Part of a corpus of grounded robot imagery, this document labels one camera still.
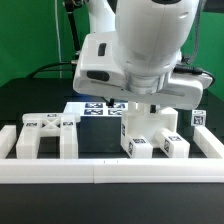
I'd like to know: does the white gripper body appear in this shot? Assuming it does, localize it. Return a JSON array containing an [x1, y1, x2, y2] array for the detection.
[[73, 32, 214, 110]]

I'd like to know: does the white U-shaped fence frame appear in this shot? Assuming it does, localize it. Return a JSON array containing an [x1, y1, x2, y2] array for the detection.
[[0, 125, 224, 184]]

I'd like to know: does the white cable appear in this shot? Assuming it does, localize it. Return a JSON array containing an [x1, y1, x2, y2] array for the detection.
[[54, 0, 63, 80]]

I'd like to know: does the black camera pole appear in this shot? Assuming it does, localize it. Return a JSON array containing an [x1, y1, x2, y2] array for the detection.
[[63, 0, 85, 60]]

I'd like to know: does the white marker sheet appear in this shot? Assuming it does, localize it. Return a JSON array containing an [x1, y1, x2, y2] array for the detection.
[[64, 102, 128, 117]]

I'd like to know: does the black cable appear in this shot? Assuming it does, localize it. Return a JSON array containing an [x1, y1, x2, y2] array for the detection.
[[26, 62, 84, 80]]

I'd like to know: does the white chair seat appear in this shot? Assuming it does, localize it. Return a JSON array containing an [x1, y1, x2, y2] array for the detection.
[[121, 102, 178, 148]]

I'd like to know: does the white chair back frame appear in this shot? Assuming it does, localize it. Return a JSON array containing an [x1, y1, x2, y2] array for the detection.
[[16, 113, 81, 159]]

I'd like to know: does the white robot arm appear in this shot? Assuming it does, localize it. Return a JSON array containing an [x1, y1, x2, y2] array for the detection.
[[73, 0, 214, 110]]

